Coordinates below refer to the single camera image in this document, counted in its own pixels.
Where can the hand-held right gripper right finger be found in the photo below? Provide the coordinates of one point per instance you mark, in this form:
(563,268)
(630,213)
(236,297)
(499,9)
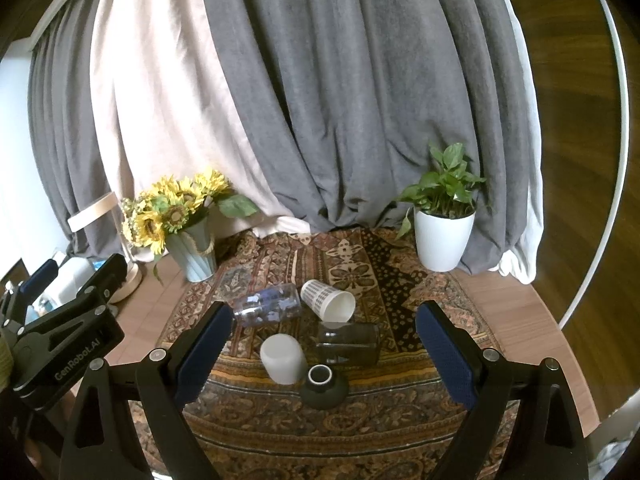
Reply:
(445,360)

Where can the patterned brown tablecloth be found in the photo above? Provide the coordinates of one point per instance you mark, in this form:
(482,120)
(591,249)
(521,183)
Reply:
(320,430)

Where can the white curved hoop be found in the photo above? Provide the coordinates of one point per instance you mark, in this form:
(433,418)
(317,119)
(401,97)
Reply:
(617,125)

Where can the white sheer curtain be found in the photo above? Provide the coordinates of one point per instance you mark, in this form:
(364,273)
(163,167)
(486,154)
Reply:
(530,220)

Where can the dark glass cup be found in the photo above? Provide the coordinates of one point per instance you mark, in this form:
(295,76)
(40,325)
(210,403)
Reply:
(350,345)

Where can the green leafy plant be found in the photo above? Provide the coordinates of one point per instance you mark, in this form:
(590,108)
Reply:
(445,185)

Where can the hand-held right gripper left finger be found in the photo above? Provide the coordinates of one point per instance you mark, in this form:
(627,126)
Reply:
(205,355)

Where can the small black ceramic cup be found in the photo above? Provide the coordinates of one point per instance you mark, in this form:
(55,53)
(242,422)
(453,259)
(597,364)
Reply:
(327,392)

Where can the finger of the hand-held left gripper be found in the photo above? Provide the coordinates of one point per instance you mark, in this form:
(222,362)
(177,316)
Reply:
(37,275)
(102,275)

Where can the wooden and white desk lamp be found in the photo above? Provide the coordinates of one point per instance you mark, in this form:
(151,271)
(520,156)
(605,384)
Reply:
(127,275)

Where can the white box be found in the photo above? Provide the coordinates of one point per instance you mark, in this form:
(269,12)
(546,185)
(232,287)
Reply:
(72,277)

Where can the beige curtain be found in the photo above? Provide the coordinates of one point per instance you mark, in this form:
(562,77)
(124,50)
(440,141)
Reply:
(160,100)

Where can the grey curtain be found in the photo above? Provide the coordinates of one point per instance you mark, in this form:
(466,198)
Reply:
(65,150)
(350,85)

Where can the white ribbed plant pot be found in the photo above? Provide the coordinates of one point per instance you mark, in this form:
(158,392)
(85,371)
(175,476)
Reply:
(442,240)

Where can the white plastic cup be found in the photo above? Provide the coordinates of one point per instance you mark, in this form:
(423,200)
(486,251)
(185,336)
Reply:
(282,357)

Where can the sunflower bouquet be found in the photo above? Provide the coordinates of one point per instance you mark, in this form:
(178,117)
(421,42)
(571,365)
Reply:
(170,205)

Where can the pale blue ribbed vase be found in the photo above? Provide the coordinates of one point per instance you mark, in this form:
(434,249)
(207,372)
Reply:
(195,255)

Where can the white patterned paper cup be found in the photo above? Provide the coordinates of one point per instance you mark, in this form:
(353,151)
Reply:
(325,297)

